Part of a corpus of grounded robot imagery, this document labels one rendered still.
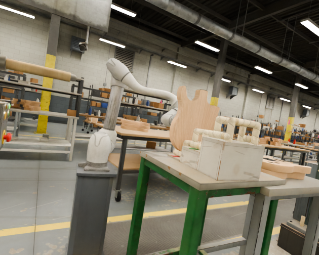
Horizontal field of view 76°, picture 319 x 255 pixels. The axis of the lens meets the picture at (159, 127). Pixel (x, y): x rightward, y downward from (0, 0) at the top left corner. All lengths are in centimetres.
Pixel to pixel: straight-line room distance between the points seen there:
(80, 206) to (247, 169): 113
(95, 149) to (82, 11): 105
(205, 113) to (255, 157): 42
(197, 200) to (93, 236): 104
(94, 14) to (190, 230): 84
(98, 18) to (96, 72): 1150
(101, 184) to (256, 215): 101
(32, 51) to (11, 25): 127
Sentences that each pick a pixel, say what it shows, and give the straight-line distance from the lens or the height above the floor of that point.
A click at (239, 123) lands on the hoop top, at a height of 119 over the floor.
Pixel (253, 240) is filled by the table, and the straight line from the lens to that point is 132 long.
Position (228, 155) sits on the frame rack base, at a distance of 94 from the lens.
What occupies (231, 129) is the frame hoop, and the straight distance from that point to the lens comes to 94.
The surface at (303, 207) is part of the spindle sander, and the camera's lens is 271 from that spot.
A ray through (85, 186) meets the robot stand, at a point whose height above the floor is 60.
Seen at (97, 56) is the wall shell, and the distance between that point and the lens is 1232.
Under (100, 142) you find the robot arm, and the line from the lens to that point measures 154.
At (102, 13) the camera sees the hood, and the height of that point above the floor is 143.
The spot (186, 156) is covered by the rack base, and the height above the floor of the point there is 97.
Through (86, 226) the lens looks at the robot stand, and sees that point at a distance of 169.
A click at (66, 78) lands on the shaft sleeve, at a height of 124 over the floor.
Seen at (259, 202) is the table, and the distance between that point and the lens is 125.
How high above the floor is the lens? 116
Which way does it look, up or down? 3 degrees down
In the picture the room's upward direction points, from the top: 9 degrees clockwise
